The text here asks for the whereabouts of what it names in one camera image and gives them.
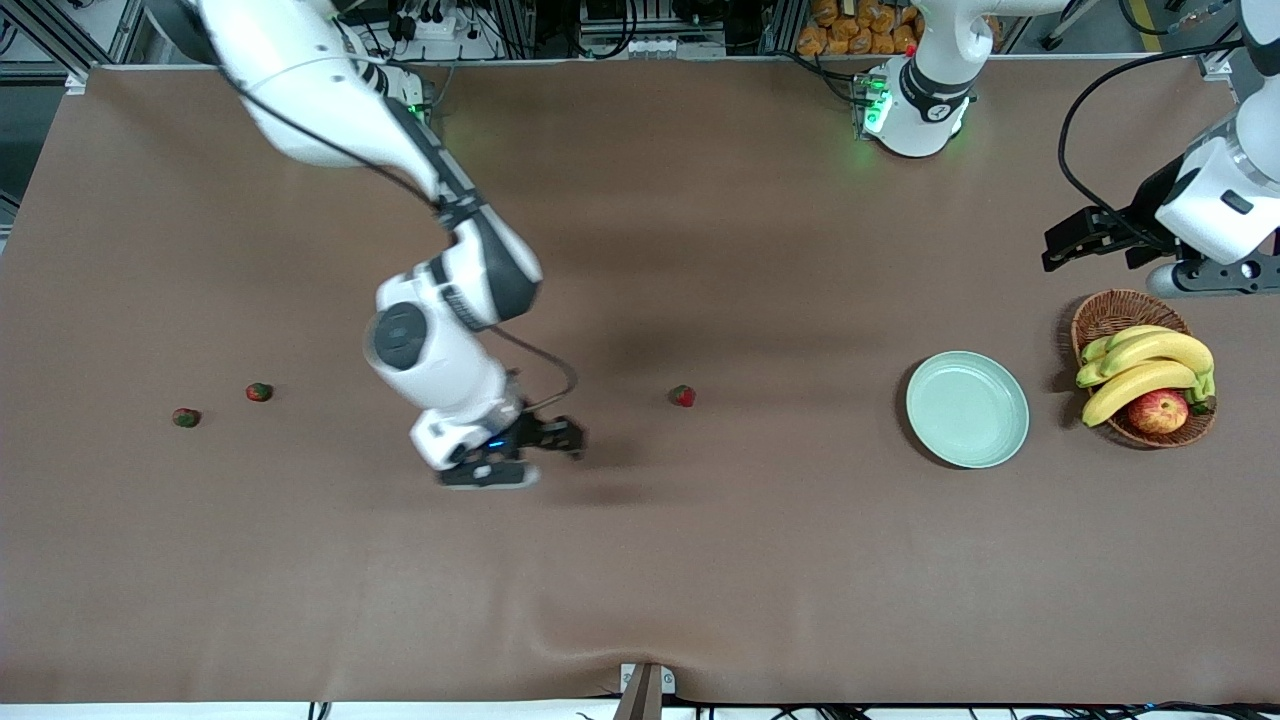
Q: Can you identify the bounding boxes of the pale green round plate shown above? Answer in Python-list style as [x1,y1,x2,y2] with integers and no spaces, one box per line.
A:
[905,350,1031,470]

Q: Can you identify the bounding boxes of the brown wicker basket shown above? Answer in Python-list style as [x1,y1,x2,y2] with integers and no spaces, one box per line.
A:
[1071,289,1218,450]

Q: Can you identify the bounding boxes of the yellow banana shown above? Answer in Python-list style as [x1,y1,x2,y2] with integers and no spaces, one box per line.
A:
[1081,324,1177,365]
[1081,360,1201,429]
[1076,331,1218,401]

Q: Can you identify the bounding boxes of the table cover cloth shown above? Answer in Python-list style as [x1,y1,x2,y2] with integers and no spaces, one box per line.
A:
[0,55,1280,706]

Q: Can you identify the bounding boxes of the red apple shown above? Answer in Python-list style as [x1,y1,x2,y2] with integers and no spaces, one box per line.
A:
[1127,389,1191,436]

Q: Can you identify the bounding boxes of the bag of orange buns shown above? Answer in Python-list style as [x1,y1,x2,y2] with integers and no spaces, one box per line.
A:
[795,0,923,57]

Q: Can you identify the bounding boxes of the white connector strip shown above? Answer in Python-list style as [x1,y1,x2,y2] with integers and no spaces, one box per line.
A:
[622,36,727,59]

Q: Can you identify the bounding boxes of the white power strip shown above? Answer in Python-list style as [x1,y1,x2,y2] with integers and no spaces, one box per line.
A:
[395,8,463,43]

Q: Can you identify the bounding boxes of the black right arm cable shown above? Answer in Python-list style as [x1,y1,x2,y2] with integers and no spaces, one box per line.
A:
[215,50,581,413]

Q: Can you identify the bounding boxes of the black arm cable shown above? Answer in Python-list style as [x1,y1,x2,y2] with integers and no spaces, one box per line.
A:
[1057,40,1246,253]
[215,50,581,413]

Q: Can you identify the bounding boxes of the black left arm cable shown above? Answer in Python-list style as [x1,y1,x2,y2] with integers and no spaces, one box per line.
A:
[1057,40,1246,253]

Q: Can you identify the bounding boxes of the aluminium frame profile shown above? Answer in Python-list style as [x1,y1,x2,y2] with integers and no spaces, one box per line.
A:
[0,0,153,67]
[1195,0,1246,81]

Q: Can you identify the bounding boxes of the grey mount bar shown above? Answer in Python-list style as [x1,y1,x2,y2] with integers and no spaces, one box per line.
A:
[612,664,664,720]

